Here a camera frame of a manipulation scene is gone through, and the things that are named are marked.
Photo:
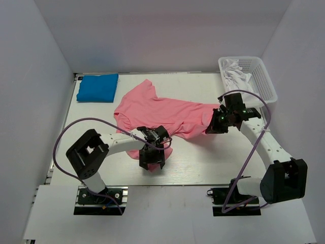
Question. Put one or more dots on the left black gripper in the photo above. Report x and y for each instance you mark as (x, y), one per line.
(158, 158)

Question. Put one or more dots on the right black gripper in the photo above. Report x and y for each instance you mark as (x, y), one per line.
(214, 128)

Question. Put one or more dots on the pink t shirt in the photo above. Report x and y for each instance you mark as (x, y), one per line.
(142, 107)

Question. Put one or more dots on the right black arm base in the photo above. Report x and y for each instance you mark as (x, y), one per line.
(219, 194)

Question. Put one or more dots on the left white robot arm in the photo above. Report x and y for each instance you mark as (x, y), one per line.
(88, 153)

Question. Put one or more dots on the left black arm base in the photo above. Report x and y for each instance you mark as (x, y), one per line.
(87, 204)

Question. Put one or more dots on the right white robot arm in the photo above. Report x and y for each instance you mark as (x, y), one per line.
(285, 177)

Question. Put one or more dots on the white crumpled t shirt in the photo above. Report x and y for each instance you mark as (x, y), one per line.
(234, 77)

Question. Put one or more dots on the white plastic basket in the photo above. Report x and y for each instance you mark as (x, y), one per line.
(260, 81)

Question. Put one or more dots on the folded blue t shirt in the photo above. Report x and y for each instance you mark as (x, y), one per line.
(97, 88)

